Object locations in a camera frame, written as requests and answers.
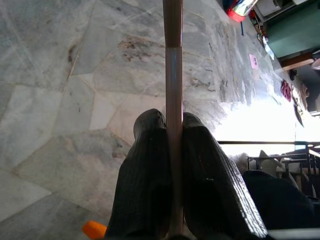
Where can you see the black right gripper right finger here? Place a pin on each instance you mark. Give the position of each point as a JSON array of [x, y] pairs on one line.
[[207, 187]]

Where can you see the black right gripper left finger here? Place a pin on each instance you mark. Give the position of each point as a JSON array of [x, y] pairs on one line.
[[142, 187]]

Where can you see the pink clothes hanger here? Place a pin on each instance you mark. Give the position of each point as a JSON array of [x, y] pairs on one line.
[[173, 75]]

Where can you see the black metal clothes rack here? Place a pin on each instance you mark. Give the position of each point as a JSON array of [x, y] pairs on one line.
[[250, 142]]

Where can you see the orange t-shirt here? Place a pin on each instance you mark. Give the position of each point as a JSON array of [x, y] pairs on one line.
[[93, 230]]

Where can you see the black garment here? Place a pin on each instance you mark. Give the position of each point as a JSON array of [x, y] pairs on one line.
[[280, 200]]

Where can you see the pale floor rag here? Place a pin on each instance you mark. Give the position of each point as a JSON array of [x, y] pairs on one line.
[[300, 107]]

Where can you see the magenta cloth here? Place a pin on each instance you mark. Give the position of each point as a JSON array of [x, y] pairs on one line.
[[286, 91]]

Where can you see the pink paper slip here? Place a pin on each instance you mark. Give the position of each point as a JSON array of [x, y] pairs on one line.
[[253, 60]]

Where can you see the black sandal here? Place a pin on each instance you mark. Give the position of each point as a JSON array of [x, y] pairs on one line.
[[293, 74]]

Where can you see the blue pen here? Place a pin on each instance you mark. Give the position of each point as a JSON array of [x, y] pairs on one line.
[[242, 28]]

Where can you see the green cabinet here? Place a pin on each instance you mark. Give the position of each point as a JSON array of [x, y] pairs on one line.
[[292, 35]]

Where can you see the red and blue backpack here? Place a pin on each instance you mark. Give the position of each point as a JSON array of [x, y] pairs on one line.
[[237, 12]]

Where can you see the grey plastic drawer unit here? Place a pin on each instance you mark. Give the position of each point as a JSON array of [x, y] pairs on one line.
[[270, 7]]

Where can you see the brown wooden post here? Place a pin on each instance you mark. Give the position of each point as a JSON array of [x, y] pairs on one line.
[[297, 65]]

